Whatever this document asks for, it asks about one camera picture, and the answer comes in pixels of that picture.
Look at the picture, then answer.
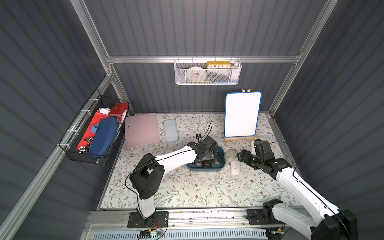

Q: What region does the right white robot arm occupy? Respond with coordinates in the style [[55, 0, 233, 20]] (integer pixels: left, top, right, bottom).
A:
[[237, 140, 359, 240]]

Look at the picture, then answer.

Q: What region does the white wire basket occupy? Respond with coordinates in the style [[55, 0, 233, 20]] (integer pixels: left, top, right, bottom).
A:
[[174, 59, 243, 86]]

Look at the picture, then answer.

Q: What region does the beige white mouse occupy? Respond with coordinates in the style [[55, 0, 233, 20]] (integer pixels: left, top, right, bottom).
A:
[[225, 149, 239, 163]]

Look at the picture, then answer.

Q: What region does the black mouse with logo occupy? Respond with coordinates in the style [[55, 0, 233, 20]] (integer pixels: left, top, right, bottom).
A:
[[202, 160, 213, 169]]

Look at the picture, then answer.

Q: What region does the red package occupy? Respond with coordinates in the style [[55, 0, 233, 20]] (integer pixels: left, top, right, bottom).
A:
[[77, 103, 129, 153]]

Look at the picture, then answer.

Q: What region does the white tape roll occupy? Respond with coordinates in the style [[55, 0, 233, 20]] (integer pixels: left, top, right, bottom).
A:
[[186, 66, 207, 82]]

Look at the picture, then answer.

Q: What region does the glossy white mouse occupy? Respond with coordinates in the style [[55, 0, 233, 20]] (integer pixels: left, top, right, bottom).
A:
[[165, 149, 174, 155]]

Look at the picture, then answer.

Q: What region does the floral table mat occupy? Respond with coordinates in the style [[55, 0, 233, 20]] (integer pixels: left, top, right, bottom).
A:
[[100, 113, 299, 210]]

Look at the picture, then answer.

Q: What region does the yellow clock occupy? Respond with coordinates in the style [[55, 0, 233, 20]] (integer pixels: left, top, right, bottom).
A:
[[207, 61, 232, 69]]

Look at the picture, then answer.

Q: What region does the black wire basket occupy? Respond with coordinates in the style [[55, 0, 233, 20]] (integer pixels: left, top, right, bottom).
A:
[[59, 91, 130, 165]]

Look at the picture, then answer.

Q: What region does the navy blue pouch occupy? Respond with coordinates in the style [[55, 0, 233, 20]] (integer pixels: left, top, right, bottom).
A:
[[89, 117, 120, 159]]

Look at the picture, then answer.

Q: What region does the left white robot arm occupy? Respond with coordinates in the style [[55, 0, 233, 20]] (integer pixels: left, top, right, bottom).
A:
[[126, 136, 225, 227]]

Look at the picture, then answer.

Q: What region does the light blue case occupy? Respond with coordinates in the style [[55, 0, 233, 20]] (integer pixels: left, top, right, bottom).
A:
[[163, 119, 179, 144]]

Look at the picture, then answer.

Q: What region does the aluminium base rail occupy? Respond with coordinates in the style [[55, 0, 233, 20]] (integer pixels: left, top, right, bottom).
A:
[[80, 205, 301, 240]]

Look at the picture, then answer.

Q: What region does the pink folder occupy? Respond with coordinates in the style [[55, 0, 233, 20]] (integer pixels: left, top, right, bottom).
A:
[[125, 113, 161, 149]]

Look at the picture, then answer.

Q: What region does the dark grey mouse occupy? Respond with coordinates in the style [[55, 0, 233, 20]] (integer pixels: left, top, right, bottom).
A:
[[213, 151, 222, 166]]

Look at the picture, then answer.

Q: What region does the teal storage box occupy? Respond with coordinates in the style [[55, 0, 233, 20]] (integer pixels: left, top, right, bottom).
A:
[[187, 146, 226, 172]]

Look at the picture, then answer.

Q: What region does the blue framed whiteboard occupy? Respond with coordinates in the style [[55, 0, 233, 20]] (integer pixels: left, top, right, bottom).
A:
[[223, 91, 263, 139]]

